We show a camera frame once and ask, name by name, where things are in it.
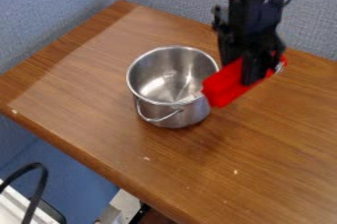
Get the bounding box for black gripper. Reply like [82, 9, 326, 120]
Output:
[211, 0, 285, 86]

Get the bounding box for red rectangular block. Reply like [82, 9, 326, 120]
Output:
[201, 59, 277, 108]

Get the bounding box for stainless steel pot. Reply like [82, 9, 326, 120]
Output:
[126, 45, 218, 128]

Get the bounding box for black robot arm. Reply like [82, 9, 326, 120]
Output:
[211, 0, 290, 86]

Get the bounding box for white device with black part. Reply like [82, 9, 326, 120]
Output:
[0, 179, 67, 224]

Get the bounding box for black cable loop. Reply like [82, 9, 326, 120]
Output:
[0, 162, 50, 224]

